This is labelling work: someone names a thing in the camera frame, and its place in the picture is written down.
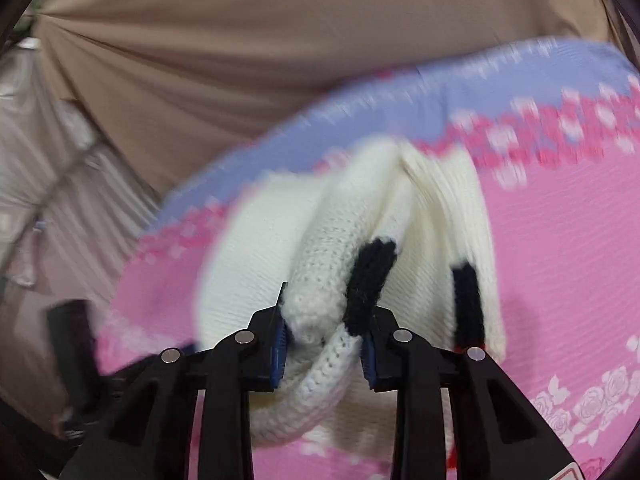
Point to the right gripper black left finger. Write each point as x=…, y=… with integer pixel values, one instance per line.
x=188, y=415

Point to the white red black knit sweater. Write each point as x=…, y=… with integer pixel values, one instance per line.
x=393, y=228

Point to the silvery striped curtain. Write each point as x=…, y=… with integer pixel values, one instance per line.
x=71, y=212

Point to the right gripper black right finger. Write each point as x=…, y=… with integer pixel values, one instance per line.
x=460, y=405

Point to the pink floral bed sheet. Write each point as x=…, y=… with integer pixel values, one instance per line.
x=553, y=128

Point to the beige draped cloth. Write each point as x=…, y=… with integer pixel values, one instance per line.
x=175, y=83

